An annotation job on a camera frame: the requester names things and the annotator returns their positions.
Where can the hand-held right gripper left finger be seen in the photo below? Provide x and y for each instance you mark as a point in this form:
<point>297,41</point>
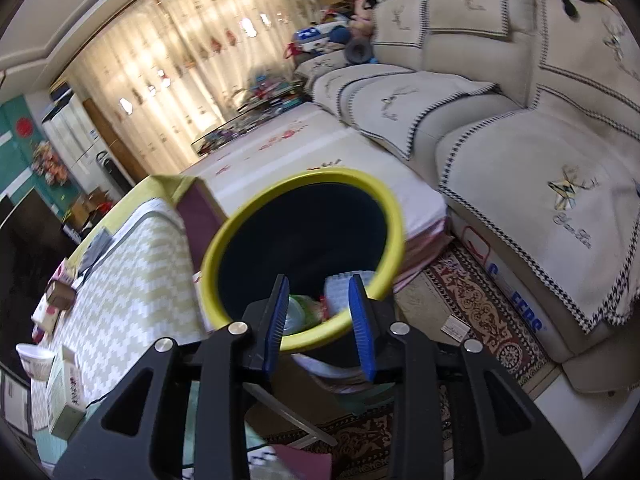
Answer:
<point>277,320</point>

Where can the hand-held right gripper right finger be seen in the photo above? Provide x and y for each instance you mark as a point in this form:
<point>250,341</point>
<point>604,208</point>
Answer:
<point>360,320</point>

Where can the yellow-rimmed black trash bin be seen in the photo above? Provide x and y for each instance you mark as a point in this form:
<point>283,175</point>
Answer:
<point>300,230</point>

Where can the grey foil packet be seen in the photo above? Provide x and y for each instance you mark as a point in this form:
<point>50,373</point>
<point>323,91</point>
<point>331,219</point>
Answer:
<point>95,255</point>

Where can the brown plastic tray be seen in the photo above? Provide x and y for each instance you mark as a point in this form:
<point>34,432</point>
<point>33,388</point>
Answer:
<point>60,294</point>

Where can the white and green cardboard box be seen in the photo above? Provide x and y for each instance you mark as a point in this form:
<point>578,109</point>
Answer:
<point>67,395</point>

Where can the paper noodle cup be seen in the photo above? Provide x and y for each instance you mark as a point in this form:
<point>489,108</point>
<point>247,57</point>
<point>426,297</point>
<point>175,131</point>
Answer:
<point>34,360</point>

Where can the round pale plastic stool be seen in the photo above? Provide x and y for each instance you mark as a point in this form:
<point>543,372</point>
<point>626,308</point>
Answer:
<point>325,370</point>

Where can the small white paper card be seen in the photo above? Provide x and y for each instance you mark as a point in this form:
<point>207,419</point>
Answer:
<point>455,329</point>

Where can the red patterned carpet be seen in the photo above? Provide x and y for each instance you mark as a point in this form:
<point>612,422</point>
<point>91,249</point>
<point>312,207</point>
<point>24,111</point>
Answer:
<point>475,305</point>

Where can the white storage box blue print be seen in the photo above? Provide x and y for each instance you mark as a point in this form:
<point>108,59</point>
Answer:
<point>500,280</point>

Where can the white floral sheet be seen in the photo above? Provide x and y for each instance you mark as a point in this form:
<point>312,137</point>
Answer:
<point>325,145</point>

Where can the glass coffee table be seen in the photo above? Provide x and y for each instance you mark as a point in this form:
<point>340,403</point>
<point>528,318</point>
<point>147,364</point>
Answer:
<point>250,110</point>

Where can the beige sofa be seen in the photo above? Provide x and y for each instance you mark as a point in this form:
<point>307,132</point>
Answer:
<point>500,160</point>

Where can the black tower fan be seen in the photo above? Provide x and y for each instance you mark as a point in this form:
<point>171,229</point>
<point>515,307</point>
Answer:
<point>112,175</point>

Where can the open cardboard box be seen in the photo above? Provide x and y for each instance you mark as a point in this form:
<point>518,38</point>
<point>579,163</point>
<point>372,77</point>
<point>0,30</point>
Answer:
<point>87,207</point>

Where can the large curved black television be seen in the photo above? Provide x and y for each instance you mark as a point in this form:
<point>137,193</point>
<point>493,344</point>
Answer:
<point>25,260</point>

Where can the cream curtains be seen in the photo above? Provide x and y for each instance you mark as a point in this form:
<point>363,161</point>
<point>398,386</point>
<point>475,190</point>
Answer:
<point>175,75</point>

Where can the dark grey neck pillow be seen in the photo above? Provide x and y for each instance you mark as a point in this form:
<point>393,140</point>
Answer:
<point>357,52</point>

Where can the white standing air conditioner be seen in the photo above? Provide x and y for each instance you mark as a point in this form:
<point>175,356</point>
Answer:
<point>70,130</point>

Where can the artificial flower wall decoration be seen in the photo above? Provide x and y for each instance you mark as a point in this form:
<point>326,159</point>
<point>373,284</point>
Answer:
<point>50,162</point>

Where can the red round wall ornament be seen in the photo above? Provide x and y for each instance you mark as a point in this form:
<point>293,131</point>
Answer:
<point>24,127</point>

